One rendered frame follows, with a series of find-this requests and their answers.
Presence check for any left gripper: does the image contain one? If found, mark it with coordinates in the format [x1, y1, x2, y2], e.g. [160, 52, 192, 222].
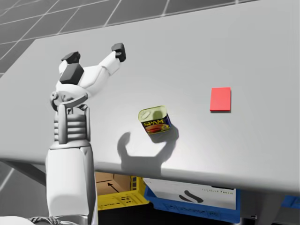
[55, 42, 127, 100]

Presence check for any green and blue rectangular can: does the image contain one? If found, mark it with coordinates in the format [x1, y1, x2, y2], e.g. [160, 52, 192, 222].
[138, 105, 173, 136]

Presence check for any brown box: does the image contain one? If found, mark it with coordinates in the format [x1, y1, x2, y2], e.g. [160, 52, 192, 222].
[95, 172, 131, 195]

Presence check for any pink pad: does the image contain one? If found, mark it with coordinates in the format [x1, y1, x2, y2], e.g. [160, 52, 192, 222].
[209, 87, 232, 112]

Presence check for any yellow box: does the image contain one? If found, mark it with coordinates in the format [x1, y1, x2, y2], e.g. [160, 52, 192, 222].
[97, 175, 151, 211]

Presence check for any white box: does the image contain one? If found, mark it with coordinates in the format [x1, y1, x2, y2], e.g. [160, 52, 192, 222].
[142, 178, 236, 210]

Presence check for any blue box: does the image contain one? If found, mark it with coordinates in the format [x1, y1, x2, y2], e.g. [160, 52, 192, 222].
[143, 178, 241, 224]

